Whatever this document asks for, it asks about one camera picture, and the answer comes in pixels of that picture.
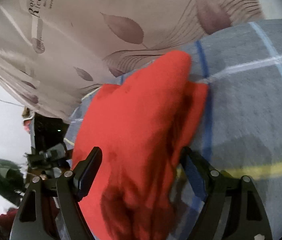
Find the red knitted garment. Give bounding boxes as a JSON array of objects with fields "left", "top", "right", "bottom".
[{"left": 73, "top": 51, "right": 208, "bottom": 239}]

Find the dark green bag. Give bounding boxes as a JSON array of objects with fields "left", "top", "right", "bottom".
[{"left": 0, "top": 159, "right": 26, "bottom": 206}]

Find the grey plaid bed sheet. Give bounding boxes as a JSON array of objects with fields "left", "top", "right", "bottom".
[{"left": 56, "top": 18, "right": 282, "bottom": 240}]

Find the beige leaf pattern curtain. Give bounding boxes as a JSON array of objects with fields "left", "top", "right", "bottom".
[{"left": 0, "top": 0, "right": 264, "bottom": 120}]

